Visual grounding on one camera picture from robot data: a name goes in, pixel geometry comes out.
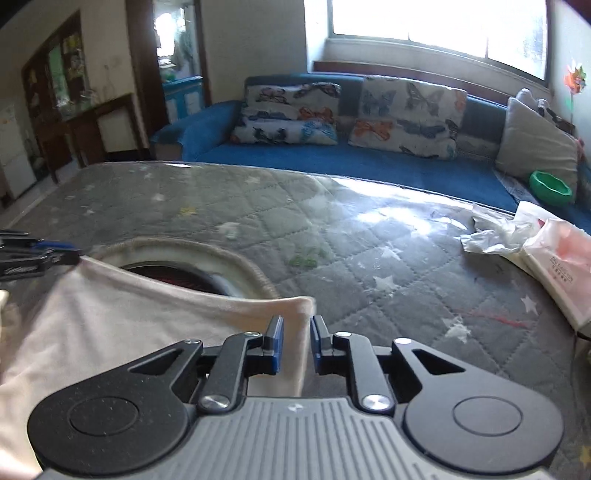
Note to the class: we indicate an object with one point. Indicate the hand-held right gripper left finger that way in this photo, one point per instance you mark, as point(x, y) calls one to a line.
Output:
point(275, 344)

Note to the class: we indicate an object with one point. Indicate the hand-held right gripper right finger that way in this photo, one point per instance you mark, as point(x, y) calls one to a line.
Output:
point(317, 345)

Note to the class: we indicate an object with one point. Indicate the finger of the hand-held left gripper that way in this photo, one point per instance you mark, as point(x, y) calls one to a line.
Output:
point(16, 235)
point(57, 258)

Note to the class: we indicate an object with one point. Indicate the cream garment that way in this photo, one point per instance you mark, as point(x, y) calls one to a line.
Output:
point(115, 318)

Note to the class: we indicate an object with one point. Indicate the white refrigerator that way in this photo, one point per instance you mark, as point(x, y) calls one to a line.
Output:
point(14, 152)

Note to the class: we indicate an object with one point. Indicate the black round induction cooker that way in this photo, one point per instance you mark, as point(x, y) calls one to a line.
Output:
point(175, 276)

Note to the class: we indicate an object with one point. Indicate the dark wooden cabinet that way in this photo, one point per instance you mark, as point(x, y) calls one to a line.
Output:
point(115, 124)

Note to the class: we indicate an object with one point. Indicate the blue sofa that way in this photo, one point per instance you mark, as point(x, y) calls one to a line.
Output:
point(323, 159)

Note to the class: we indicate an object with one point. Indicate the blue cabinet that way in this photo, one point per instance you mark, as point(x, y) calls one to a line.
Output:
point(182, 99)

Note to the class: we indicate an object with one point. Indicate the crumpled white plastic bag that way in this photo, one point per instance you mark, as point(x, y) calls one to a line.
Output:
point(494, 235)

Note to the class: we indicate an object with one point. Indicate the butterfly print pillow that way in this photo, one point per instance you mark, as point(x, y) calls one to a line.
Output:
point(281, 110)
point(401, 115)

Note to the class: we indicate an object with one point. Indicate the pink tissue pack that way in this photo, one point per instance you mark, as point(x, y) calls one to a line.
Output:
point(563, 263)

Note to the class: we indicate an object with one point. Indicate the green bowl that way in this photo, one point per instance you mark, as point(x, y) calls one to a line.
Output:
point(549, 190)

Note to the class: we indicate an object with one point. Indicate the grey pillow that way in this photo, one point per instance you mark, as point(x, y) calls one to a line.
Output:
point(531, 143)

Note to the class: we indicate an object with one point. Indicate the panda plush toy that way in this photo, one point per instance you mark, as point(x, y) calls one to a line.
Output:
point(540, 108)

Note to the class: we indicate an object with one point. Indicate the window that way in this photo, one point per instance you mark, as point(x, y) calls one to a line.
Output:
point(415, 18)

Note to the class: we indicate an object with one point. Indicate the colourful pinwheel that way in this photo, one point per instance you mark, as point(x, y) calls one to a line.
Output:
point(575, 78)

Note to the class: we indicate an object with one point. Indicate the brown door frame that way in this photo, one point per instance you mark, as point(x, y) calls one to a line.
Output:
point(138, 69)

